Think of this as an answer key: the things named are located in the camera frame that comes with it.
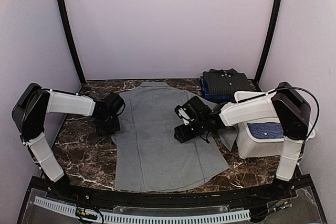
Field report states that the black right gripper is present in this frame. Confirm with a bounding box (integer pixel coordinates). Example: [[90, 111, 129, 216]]
[[174, 118, 206, 143]]

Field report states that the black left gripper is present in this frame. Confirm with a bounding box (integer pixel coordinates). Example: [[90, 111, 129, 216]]
[[94, 114, 120, 136]]

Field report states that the grey long sleeve shirt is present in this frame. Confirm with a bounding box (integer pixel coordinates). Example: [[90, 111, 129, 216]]
[[111, 82, 229, 192]]

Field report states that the white plastic bin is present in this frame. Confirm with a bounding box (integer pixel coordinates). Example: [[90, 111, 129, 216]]
[[233, 90, 317, 159]]

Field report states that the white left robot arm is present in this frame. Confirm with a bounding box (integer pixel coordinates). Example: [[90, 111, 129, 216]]
[[12, 82, 125, 201]]

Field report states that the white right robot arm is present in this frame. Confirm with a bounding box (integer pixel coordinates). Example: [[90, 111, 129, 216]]
[[174, 82, 316, 200]]

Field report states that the black striped folded shirt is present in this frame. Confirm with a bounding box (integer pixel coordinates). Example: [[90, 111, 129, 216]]
[[203, 68, 253, 96]]

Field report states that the blue checkered shirt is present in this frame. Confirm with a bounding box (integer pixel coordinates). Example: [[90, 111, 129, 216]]
[[247, 122, 284, 140]]

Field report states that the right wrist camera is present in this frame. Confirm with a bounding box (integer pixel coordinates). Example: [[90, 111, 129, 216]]
[[174, 96, 211, 125]]

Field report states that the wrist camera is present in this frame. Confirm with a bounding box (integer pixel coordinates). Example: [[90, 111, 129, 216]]
[[104, 92, 125, 116], [174, 96, 211, 125]]

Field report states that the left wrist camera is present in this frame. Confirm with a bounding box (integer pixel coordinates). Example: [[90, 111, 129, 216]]
[[104, 92, 125, 116]]

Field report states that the white cable duct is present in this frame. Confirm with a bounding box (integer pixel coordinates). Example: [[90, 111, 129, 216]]
[[33, 196, 251, 224]]

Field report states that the black front rail base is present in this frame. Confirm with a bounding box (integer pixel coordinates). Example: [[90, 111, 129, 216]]
[[17, 174, 327, 223]]

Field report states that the black left frame post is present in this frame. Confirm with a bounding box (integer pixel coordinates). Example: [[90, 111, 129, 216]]
[[57, 0, 86, 86]]

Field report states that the black frame post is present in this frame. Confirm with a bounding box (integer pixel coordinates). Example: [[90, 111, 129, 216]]
[[57, 0, 86, 86], [253, 0, 281, 87]]

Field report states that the black right frame post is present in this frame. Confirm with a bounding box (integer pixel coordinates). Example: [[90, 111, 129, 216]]
[[253, 0, 281, 87]]

